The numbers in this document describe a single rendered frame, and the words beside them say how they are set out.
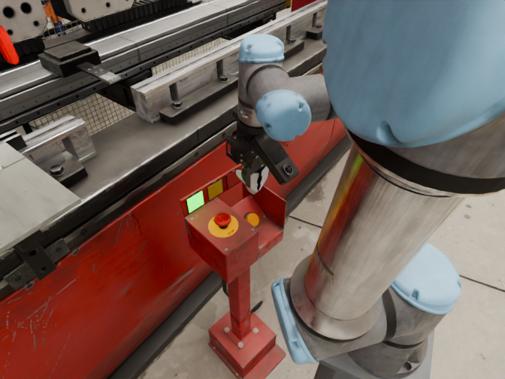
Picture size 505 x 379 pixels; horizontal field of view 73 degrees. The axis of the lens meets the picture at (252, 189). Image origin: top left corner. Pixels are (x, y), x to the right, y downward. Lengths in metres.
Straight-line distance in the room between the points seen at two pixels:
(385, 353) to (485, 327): 1.21
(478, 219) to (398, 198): 2.01
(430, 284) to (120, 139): 0.79
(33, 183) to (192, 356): 1.01
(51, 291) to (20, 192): 0.30
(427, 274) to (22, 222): 0.60
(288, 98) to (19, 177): 0.50
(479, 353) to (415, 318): 1.22
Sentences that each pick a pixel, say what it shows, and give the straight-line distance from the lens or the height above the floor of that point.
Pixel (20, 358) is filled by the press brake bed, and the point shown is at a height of 0.58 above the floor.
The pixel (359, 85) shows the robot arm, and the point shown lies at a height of 1.33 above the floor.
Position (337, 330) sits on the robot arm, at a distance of 0.44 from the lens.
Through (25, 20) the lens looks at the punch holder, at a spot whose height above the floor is 1.20.
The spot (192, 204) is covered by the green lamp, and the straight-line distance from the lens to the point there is 0.84.
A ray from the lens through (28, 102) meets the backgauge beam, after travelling 1.13.
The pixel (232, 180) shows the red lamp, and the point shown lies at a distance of 0.89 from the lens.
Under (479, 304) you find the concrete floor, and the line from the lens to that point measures 1.87.
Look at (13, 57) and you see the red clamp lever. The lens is 0.74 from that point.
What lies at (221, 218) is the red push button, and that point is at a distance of 0.80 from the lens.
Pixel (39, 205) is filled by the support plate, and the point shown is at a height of 1.00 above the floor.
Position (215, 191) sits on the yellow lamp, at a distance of 0.87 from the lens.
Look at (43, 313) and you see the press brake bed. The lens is 0.96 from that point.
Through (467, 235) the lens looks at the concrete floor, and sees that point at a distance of 2.12.
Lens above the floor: 1.41
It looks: 44 degrees down
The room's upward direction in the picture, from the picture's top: straight up
